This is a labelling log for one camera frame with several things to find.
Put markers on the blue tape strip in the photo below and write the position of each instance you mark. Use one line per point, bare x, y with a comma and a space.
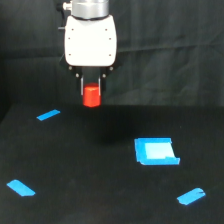
191, 196
48, 115
20, 188

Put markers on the blue tape strip front left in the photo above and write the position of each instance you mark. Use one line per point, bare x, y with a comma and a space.
20, 188

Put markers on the blue tape strip front right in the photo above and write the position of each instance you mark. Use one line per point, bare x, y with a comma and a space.
191, 196

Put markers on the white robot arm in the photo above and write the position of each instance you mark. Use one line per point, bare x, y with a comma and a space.
88, 10

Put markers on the red hexagonal block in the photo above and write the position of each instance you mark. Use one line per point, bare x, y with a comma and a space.
91, 96

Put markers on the blue tape strip back left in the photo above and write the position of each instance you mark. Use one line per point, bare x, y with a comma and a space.
48, 115

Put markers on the blue tape square marker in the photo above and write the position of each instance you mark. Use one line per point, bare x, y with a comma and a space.
155, 151

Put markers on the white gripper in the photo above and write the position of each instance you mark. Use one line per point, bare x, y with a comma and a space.
90, 43

